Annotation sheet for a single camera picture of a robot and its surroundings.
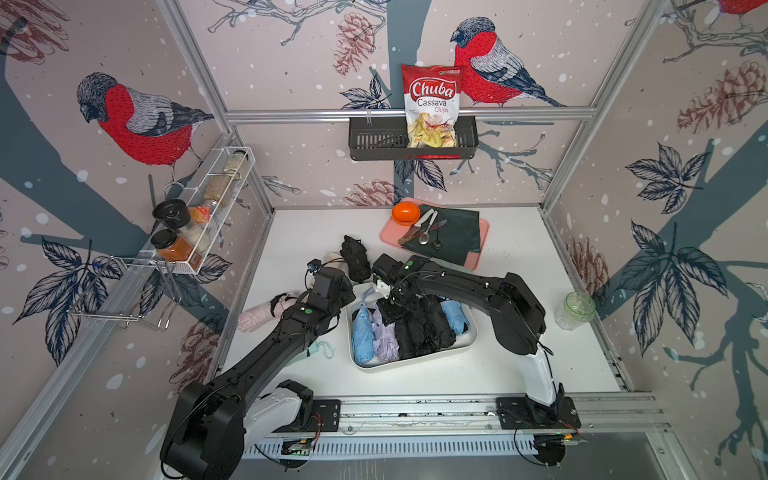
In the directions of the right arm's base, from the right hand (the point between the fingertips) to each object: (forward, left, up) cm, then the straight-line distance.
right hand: (385, 322), depth 85 cm
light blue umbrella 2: (+3, -20, +1) cm, 20 cm away
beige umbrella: (+6, +12, +22) cm, 26 cm away
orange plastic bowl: (+45, -6, 0) cm, 45 cm away
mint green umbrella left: (-8, +20, -2) cm, 22 cm away
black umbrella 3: (+7, -10, -6) cm, 14 cm away
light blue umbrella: (-5, +6, +1) cm, 8 cm away
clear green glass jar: (+6, -57, 0) cm, 58 cm away
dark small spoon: (+32, -17, -2) cm, 36 cm away
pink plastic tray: (+36, -2, -3) cm, 36 cm away
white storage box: (-4, -23, -3) cm, 23 cm away
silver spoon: (+35, -13, -3) cm, 37 cm away
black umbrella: (+24, +12, -1) cm, 27 cm away
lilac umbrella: (-6, -1, +1) cm, 6 cm away
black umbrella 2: (-2, -16, 0) cm, 16 cm away
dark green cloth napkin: (+37, -21, -3) cm, 43 cm away
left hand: (+9, +10, +8) cm, 16 cm away
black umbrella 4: (-2, -7, 0) cm, 8 cm away
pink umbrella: (+1, +38, +1) cm, 38 cm away
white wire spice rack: (+32, +46, +31) cm, 64 cm away
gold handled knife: (+41, -10, -3) cm, 42 cm away
